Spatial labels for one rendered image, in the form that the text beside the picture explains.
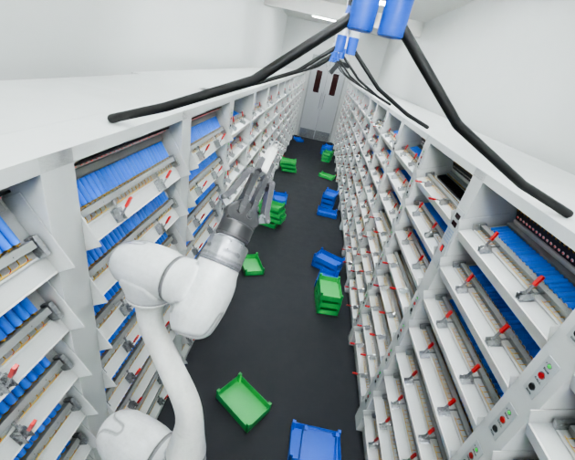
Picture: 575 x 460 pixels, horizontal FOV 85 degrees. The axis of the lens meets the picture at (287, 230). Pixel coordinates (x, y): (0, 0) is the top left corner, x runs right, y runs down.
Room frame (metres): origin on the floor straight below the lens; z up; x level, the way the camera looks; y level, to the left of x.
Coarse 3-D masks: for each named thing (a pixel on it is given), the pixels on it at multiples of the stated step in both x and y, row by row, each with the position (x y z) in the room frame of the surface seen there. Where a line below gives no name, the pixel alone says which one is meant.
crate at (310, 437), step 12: (312, 432) 1.09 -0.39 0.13; (324, 432) 1.10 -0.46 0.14; (300, 444) 1.02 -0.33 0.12; (312, 444) 1.04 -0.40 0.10; (324, 444) 1.05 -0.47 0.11; (336, 444) 1.04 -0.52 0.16; (300, 456) 0.96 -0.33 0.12; (312, 456) 0.99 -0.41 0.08; (324, 456) 1.00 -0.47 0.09; (336, 456) 0.99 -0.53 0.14
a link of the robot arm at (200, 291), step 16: (176, 272) 0.49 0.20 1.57; (192, 272) 0.49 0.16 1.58; (208, 272) 0.49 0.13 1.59; (224, 272) 0.50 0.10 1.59; (160, 288) 0.48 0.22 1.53; (176, 288) 0.47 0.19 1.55; (192, 288) 0.46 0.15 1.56; (208, 288) 0.47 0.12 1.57; (224, 288) 0.48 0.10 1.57; (176, 304) 0.45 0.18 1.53; (192, 304) 0.44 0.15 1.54; (208, 304) 0.45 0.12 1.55; (224, 304) 0.47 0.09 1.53; (176, 320) 0.43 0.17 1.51; (192, 320) 0.43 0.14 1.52; (208, 320) 0.44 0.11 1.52; (192, 336) 0.42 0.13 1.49
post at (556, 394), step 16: (560, 336) 0.62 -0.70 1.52; (544, 352) 0.62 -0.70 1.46; (560, 352) 0.59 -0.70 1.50; (528, 368) 0.63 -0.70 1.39; (560, 368) 0.57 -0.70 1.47; (512, 384) 0.63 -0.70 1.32; (560, 384) 0.54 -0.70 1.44; (512, 400) 0.61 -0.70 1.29; (528, 400) 0.57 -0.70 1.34; (544, 400) 0.55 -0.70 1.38; (560, 400) 0.54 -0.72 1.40; (496, 416) 0.61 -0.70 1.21; (480, 432) 0.62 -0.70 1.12; (512, 432) 0.55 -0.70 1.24; (464, 448) 0.62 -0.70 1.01; (496, 448) 0.55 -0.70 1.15; (512, 448) 0.54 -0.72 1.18; (528, 448) 0.54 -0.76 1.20
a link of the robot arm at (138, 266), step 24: (120, 264) 0.51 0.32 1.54; (144, 264) 0.51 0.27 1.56; (168, 264) 0.51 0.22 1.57; (144, 288) 0.49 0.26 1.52; (144, 312) 0.50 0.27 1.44; (144, 336) 0.49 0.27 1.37; (168, 336) 0.51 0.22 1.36; (168, 360) 0.48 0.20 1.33; (168, 384) 0.45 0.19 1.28; (192, 384) 0.47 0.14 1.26; (192, 408) 0.44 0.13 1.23; (192, 432) 0.42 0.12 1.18; (168, 456) 0.40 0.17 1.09; (192, 456) 0.40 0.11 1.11
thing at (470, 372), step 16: (432, 304) 1.20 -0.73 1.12; (448, 304) 1.16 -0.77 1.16; (432, 320) 1.10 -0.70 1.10; (448, 320) 1.09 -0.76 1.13; (464, 320) 1.06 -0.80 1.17; (448, 336) 1.00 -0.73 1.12; (464, 336) 0.97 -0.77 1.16; (448, 352) 0.92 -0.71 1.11; (464, 352) 0.91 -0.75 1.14; (480, 352) 0.90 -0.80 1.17; (448, 368) 0.89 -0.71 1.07; (464, 368) 0.85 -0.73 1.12; (480, 368) 0.83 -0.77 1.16; (464, 384) 0.78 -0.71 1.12; (480, 384) 0.78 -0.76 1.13; (496, 384) 0.76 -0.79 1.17; (464, 400) 0.73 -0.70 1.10; (480, 400) 0.72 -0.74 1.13; (496, 400) 0.71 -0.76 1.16; (480, 416) 0.64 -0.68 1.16
